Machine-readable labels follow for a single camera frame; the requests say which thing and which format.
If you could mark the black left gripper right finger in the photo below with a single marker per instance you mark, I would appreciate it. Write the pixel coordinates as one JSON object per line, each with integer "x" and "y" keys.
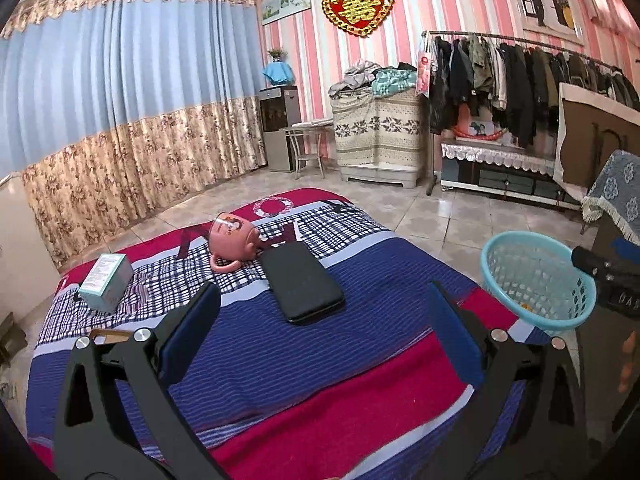
{"x": 526, "y": 415}

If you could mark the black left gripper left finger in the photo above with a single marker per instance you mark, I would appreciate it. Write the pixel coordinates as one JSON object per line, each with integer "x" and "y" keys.
{"x": 93, "y": 436}

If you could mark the person right hand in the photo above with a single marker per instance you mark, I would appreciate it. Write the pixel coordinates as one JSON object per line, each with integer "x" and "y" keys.
{"x": 629, "y": 349}

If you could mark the light blue plastic basket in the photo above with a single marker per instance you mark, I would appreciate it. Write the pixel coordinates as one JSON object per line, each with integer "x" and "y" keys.
{"x": 533, "y": 276}

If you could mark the blue floral fringed cloth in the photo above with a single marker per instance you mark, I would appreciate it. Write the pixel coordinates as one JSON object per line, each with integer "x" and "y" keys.
{"x": 615, "y": 193}

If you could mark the white lace cover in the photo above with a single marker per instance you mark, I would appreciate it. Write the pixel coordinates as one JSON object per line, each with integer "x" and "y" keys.
{"x": 497, "y": 155}

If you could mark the teal white carton box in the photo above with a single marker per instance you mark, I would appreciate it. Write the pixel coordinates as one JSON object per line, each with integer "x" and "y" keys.
{"x": 106, "y": 282}

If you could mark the brown board with white edge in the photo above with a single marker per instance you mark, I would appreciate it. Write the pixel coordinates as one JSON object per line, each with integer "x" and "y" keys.
{"x": 591, "y": 128}

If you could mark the white cabinet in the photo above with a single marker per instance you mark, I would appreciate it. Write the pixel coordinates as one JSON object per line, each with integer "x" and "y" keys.
{"x": 28, "y": 274}

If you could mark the low tv cabinet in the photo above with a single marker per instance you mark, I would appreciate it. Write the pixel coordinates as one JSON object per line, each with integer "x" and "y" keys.
{"x": 506, "y": 183}

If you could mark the hanging dark clothes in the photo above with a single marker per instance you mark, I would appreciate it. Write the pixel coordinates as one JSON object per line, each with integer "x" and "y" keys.
{"x": 515, "y": 86}

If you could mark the striped blue red blanket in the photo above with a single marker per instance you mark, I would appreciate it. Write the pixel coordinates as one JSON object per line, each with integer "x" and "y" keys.
{"x": 365, "y": 393}

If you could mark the pink teapot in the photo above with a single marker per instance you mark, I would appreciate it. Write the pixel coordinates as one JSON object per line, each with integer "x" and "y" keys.
{"x": 232, "y": 240}

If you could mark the black flat case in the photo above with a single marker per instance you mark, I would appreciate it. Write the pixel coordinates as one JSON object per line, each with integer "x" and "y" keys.
{"x": 303, "y": 288}

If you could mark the patterned cloth covered chest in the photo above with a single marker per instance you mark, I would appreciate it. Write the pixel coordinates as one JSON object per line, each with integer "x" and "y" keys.
{"x": 379, "y": 139}

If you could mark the metal clothes rack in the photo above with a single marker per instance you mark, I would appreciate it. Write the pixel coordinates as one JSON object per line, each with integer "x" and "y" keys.
{"x": 545, "y": 141}

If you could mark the pile of folded clothes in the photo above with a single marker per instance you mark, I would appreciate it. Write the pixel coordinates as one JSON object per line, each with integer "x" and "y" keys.
{"x": 379, "y": 80}

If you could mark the small metal folding table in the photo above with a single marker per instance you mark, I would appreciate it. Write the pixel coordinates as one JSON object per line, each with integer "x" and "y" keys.
{"x": 306, "y": 139}

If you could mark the blue and floral curtain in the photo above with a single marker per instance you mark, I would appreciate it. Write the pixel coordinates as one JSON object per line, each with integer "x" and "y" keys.
{"x": 113, "y": 110}

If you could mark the grey water dispenser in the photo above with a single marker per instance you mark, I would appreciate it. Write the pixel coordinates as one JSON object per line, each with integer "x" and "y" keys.
{"x": 279, "y": 110}

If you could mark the blue covered water bottle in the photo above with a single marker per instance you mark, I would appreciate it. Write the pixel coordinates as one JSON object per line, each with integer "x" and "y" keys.
{"x": 278, "y": 73}

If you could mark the small potted plant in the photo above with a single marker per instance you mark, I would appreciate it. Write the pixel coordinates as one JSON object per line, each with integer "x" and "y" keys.
{"x": 277, "y": 55}

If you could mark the red heart wall ornament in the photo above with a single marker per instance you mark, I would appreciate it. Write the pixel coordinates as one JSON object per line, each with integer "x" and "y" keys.
{"x": 357, "y": 17}

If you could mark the landscape wall picture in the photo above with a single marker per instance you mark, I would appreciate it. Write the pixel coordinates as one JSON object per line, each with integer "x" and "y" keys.
{"x": 274, "y": 10}

